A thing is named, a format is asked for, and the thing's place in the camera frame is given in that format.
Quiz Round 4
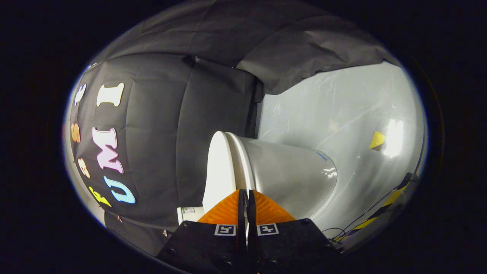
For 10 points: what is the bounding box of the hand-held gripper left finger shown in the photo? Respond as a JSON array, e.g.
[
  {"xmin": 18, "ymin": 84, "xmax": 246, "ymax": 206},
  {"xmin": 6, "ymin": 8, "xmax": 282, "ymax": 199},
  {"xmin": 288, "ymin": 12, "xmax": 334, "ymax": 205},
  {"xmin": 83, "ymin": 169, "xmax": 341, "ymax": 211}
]
[{"xmin": 156, "ymin": 189, "xmax": 248, "ymax": 274}]

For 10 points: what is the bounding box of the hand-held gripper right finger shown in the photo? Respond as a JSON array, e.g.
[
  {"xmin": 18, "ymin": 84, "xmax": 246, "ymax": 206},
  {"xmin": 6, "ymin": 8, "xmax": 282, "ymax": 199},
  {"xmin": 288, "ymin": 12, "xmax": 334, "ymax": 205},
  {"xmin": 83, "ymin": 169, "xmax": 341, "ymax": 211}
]
[{"xmin": 247, "ymin": 189, "xmax": 343, "ymax": 274}]

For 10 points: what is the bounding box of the black backdrop cloth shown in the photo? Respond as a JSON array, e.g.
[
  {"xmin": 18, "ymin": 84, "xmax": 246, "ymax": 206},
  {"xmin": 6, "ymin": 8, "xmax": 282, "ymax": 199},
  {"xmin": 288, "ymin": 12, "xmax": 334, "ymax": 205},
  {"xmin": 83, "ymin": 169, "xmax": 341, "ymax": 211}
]
[{"xmin": 68, "ymin": 0, "xmax": 402, "ymax": 257}]

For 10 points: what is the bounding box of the white toilet bowl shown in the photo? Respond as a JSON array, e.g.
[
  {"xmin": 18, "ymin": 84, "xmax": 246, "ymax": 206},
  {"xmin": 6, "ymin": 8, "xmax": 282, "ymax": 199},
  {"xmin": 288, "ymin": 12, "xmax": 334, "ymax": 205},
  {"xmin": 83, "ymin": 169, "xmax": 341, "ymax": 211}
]
[{"xmin": 243, "ymin": 136, "xmax": 338, "ymax": 229}]

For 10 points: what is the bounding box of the yellow triangle floor sticker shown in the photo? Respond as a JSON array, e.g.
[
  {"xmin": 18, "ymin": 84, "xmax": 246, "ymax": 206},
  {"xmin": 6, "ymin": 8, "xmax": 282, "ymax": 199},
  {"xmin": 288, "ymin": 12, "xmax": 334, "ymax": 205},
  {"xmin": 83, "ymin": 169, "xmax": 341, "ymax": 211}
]
[{"xmin": 369, "ymin": 131, "xmax": 386, "ymax": 150}]

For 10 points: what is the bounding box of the yellow black striped tape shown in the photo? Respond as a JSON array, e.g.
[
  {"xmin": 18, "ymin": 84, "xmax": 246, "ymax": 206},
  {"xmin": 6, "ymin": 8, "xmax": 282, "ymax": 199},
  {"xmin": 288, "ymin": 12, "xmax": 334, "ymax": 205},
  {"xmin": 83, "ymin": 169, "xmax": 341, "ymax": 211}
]
[{"xmin": 331, "ymin": 173, "xmax": 413, "ymax": 244}]

